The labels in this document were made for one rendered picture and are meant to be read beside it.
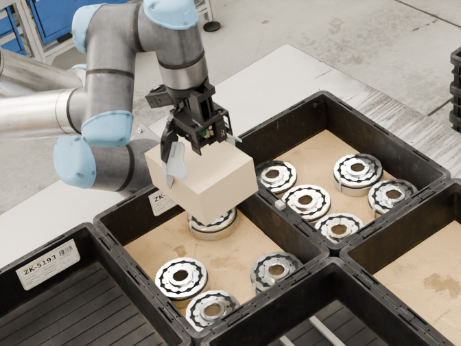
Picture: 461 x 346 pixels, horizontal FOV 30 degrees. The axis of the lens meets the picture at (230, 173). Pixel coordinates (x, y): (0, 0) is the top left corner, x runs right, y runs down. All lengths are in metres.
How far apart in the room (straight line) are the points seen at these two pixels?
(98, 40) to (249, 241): 0.60
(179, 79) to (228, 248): 0.50
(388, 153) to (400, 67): 1.79
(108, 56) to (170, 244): 0.58
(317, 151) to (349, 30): 1.96
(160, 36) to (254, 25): 2.67
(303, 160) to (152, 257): 0.41
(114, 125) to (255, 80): 1.13
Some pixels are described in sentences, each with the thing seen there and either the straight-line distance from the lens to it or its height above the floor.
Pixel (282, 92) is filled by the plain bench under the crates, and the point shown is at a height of 0.70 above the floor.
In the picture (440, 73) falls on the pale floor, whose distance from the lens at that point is 3.55.
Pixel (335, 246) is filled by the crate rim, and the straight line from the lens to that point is 1.57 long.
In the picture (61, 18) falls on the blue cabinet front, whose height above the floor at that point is 0.39.
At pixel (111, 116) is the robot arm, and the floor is 1.32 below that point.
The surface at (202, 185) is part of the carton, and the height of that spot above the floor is 1.12.
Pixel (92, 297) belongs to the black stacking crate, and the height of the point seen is 0.83.
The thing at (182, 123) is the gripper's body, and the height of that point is 1.24.
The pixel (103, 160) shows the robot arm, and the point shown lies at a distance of 1.88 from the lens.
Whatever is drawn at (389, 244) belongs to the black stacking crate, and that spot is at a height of 0.88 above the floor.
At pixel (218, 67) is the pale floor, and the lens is 3.72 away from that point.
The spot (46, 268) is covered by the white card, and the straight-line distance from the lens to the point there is 1.74.
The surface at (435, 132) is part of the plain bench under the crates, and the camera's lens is 2.16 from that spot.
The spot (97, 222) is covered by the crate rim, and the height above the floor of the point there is 0.93.
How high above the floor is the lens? 2.07
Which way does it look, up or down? 41 degrees down
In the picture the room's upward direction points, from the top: 12 degrees counter-clockwise
